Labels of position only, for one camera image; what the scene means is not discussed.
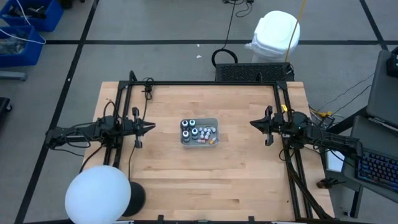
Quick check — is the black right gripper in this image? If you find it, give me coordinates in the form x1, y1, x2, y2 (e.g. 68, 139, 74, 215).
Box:
249, 105, 290, 147

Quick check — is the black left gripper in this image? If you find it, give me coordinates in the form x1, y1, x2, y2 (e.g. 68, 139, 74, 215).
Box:
123, 106, 157, 149

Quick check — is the black mesh computer case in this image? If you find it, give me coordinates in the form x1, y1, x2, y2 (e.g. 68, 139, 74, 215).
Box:
215, 62, 295, 83

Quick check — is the black power box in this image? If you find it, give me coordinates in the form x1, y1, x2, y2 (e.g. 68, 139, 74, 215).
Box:
319, 115, 336, 129

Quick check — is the white paper sheet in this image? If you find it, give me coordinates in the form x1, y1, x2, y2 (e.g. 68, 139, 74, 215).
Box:
325, 149, 345, 174

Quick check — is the white globe table lamp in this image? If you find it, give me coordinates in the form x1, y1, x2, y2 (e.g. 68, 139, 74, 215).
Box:
64, 164, 147, 224

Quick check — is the brown black clamp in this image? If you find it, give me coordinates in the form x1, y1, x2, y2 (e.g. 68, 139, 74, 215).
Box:
316, 177, 340, 190

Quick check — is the white lined trash bin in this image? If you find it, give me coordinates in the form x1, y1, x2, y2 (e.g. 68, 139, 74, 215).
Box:
244, 10, 301, 63

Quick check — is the grey keyboard desk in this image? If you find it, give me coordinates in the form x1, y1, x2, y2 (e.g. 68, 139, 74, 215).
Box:
341, 115, 398, 203

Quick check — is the grey desk panel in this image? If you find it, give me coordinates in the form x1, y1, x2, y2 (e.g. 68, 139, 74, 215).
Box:
366, 49, 398, 129

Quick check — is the black backlit keyboard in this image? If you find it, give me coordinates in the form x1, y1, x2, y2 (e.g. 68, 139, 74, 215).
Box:
356, 149, 398, 193

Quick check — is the blue plastic storage bin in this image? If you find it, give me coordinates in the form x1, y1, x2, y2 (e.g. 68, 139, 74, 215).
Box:
0, 0, 65, 32
0, 25, 45, 68

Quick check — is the grey flat bar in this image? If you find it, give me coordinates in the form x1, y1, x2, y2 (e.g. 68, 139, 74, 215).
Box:
0, 71, 27, 82

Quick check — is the black device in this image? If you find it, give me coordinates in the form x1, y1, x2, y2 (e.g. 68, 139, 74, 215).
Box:
386, 46, 398, 78

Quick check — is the black lamp cable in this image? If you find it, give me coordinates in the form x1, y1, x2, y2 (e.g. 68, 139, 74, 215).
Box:
127, 77, 155, 184

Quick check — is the black aluminium frame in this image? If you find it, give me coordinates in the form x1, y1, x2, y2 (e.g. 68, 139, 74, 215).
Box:
102, 70, 336, 224

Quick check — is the black cable bundle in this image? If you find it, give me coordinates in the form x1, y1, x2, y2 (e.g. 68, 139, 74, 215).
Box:
281, 146, 336, 222

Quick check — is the yellow hanging cable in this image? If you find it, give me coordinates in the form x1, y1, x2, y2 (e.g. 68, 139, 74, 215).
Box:
285, 0, 308, 62

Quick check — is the black floor cable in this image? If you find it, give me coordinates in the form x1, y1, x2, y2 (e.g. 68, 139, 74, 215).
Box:
211, 0, 255, 68

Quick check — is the white cable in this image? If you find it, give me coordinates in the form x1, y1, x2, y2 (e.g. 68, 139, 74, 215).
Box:
0, 0, 47, 45

